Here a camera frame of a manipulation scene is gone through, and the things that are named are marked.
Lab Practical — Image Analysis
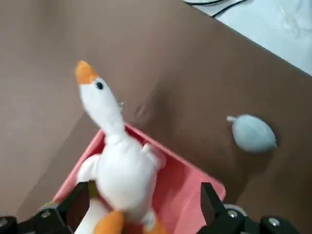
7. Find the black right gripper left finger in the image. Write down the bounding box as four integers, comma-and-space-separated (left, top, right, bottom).
0, 181, 91, 234

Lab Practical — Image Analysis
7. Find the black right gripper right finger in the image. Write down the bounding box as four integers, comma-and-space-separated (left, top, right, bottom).
197, 182, 303, 234

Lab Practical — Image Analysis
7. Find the white doll with green scarf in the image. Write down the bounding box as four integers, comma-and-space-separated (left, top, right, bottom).
75, 181, 110, 234

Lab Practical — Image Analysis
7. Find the white goose doll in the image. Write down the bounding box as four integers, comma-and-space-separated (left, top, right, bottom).
75, 60, 169, 234

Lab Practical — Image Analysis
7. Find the pink plastic box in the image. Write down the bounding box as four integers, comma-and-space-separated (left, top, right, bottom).
52, 121, 226, 234

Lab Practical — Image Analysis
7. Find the small blue-grey plush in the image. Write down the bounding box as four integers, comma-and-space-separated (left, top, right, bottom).
226, 114, 278, 154

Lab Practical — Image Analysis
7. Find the white desk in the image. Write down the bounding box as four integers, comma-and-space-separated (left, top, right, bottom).
182, 0, 312, 77

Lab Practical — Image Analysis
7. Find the black desk cable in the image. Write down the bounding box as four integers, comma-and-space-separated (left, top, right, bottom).
182, 0, 254, 18

